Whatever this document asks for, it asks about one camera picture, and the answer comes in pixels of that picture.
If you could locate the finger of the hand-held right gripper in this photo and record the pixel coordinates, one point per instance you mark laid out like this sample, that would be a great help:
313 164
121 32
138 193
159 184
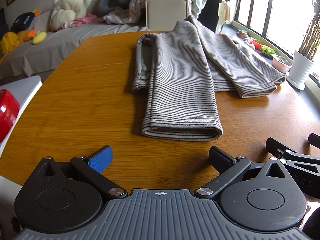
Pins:
277 146
315 138

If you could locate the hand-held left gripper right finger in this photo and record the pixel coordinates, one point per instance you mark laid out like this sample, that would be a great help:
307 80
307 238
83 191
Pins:
220 158

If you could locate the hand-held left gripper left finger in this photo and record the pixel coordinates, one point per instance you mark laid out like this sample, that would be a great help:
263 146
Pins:
101 158

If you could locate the grey striped sweater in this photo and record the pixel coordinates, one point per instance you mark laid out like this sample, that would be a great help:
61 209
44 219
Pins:
180 80

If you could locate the white plant pot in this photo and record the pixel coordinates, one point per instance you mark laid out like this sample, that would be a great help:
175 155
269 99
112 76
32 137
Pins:
301 67

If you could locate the pink bowl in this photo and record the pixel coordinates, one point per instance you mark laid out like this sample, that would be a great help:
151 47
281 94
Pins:
281 63

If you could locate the small leafy green plant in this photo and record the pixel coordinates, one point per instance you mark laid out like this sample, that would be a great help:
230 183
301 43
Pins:
268 50

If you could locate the tall green potted plant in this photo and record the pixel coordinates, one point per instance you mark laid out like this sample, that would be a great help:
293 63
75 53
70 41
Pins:
310 37

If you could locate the red planter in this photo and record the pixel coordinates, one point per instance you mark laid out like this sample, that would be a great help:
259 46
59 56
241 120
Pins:
256 44

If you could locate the white side table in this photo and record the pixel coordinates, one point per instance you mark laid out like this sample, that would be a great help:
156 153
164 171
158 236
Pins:
25 87

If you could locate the red bowl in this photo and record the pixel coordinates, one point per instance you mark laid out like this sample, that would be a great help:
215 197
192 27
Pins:
7 112

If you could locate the small brown pot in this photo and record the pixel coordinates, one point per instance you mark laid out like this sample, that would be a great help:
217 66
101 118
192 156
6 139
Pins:
242 33

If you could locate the grey covered sofa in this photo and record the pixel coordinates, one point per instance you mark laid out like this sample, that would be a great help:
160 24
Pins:
75 40

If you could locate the yellow-green plush toy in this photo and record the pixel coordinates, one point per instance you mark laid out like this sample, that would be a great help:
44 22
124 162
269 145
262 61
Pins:
39 38

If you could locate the pink cloth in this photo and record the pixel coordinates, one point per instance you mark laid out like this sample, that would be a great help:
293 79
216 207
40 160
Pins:
82 20

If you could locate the orange toy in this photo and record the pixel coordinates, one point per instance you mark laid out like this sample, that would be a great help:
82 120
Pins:
30 35
36 12

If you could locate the beige hanging cloth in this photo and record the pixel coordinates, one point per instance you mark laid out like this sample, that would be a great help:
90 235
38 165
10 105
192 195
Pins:
223 12

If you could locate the white floral cloth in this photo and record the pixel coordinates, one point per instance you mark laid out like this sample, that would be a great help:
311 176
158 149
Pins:
122 13

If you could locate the yellow plush toy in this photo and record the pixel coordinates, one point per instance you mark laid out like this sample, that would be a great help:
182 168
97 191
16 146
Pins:
10 40

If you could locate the beige sofa armrest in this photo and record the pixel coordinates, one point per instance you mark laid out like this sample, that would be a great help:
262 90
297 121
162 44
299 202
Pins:
165 12

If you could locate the grey neck pillow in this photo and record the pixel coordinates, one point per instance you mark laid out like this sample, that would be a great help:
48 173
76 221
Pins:
105 2

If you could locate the white plush duck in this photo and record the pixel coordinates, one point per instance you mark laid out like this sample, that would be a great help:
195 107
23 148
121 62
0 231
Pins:
70 5

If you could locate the black cap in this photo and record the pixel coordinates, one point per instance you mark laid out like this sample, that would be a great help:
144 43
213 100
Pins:
22 21

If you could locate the light blue garment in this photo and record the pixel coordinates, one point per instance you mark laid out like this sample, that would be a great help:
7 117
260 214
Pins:
197 0

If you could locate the dark glass cabinet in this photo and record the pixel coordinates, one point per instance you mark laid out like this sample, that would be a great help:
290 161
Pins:
3 20

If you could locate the black window frame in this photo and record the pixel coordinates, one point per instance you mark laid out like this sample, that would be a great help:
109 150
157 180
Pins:
260 7

